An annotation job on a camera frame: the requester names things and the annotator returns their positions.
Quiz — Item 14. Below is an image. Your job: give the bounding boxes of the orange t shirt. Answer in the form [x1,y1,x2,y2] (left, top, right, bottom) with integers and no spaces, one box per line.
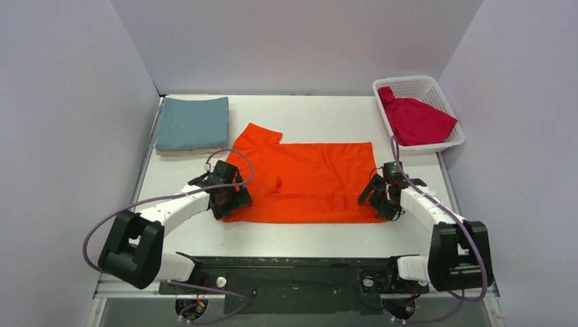
[224,123,382,223]

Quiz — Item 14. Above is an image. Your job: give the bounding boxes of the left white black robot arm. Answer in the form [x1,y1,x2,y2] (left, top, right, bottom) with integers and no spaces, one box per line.
[97,160,252,293]

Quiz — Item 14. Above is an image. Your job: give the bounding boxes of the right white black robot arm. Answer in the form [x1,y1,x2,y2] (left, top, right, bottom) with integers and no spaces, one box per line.
[358,162,494,292]

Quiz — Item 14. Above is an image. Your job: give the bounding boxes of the crimson t shirt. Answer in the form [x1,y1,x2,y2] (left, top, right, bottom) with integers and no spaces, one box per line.
[378,87,457,146]

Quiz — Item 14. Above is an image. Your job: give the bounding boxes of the white plastic basket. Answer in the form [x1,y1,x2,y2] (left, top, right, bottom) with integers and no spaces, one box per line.
[372,76,466,155]

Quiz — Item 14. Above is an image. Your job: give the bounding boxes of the folded beige t shirt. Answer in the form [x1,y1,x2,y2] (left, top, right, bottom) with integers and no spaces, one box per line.
[155,147,224,157]

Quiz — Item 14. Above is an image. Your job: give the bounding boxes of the folded blue t shirt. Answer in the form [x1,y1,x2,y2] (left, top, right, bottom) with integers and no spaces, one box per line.
[155,97,229,152]

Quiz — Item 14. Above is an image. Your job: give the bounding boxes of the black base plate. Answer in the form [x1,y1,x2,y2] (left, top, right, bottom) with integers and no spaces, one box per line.
[157,255,430,316]

